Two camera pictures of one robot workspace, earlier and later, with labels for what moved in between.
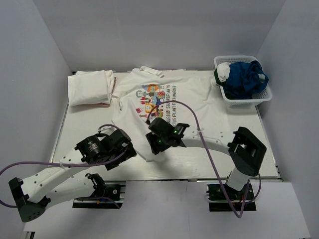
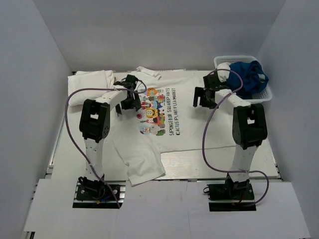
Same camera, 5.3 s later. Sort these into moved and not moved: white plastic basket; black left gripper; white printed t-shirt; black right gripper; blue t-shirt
Moved: white printed t-shirt; black left gripper; black right gripper
Not moved: white plastic basket; blue t-shirt
